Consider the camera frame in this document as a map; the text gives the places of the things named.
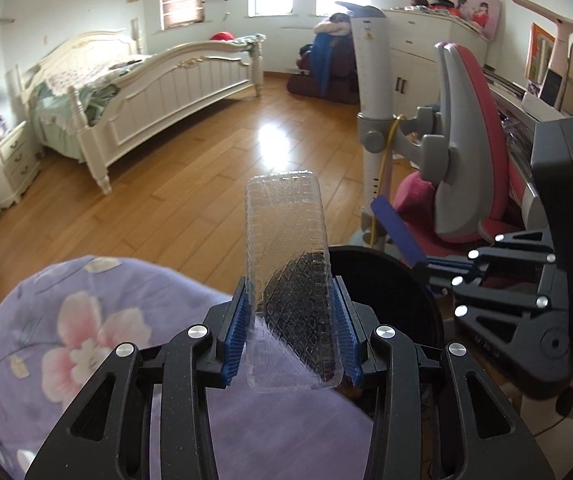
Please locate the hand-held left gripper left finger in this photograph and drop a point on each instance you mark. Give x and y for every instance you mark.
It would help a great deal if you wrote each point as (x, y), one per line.
(234, 332)

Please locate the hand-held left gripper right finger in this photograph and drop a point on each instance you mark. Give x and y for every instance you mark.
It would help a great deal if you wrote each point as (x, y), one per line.
(347, 340)

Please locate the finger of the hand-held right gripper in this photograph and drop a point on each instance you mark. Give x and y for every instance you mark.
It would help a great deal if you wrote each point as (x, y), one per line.
(391, 230)
(466, 295)

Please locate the black waste bin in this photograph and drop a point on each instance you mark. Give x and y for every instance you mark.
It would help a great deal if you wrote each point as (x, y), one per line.
(391, 290)

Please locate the clear grid plastic tray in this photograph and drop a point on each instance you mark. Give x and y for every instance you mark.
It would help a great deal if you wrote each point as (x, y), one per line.
(286, 240)

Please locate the purple floral cloth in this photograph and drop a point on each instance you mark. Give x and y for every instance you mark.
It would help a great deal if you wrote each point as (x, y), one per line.
(166, 290)

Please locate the white study desk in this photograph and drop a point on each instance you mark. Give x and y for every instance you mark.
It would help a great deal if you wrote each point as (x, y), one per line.
(516, 110)

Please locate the small dark screen device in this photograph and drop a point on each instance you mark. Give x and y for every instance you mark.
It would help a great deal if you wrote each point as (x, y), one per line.
(551, 89)

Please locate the pink grey study chair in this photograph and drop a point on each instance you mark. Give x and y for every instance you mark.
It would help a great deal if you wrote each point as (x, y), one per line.
(471, 125)

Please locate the upright colourful books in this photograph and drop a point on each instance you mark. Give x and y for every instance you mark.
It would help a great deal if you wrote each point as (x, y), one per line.
(538, 55)

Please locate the pink desk lamp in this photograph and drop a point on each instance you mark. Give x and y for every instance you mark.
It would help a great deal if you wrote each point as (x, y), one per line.
(563, 45)

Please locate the dark brown massage chair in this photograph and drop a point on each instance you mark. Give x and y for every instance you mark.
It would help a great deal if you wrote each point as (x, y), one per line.
(306, 85)

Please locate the blue garment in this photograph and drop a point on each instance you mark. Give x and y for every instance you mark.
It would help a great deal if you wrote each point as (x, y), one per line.
(324, 65)

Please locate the white low cabinet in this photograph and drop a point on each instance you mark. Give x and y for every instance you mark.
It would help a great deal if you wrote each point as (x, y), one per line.
(416, 45)

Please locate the pink photo print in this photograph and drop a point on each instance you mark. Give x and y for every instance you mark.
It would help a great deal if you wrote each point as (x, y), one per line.
(476, 12)

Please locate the brown plush bundle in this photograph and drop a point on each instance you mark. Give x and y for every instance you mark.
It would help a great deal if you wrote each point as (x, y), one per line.
(334, 25)

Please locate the cream wooden bed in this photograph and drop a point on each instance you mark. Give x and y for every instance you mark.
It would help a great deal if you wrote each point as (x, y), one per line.
(181, 90)

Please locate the red plush cushion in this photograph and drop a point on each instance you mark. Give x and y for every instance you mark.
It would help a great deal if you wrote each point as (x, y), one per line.
(223, 36)

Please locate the green ruffled bedspread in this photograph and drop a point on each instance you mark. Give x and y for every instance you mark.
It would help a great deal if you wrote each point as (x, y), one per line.
(56, 120)

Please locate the cream nightstand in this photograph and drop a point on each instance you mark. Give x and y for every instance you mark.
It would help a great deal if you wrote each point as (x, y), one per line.
(11, 165)

